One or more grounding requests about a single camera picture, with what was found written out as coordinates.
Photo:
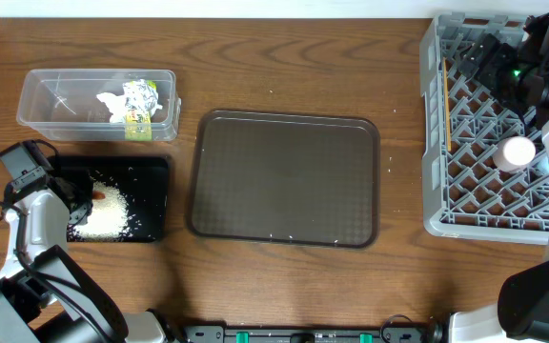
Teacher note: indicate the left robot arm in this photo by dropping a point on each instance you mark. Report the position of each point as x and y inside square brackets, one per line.
[45, 296]

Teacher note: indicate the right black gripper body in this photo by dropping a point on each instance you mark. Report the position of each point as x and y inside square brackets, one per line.
[501, 70]

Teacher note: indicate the wooden chopstick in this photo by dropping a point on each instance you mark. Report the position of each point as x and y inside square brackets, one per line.
[447, 117]

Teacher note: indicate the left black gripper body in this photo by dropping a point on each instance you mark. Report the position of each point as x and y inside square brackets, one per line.
[81, 185]

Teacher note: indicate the orange carrot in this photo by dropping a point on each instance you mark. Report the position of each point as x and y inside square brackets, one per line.
[97, 195]

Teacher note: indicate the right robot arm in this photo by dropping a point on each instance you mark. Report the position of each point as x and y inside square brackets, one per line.
[520, 79]

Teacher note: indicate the white pink cup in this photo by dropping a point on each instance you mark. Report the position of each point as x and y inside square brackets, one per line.
[514, 153]

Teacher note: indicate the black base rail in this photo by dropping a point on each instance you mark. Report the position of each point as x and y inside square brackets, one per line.
[396, 329]

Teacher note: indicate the white tissue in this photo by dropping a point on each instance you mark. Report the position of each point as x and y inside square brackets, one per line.
[119, 105]

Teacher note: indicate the green snack wrapper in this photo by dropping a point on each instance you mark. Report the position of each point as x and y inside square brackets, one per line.
[139, 123]

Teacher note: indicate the white rice pile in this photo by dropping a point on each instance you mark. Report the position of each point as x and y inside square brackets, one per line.
[109, 219]

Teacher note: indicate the black waste tray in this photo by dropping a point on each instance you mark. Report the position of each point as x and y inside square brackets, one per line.
[144, 180]

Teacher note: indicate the clear plastic bin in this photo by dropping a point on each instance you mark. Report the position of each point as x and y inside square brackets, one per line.
[61, 104]

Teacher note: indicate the grey dishwasher rack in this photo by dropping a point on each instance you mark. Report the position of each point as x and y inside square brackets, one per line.
[464, 194]

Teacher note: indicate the dark brown serving tray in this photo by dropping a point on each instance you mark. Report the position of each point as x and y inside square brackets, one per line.
[286, 179]

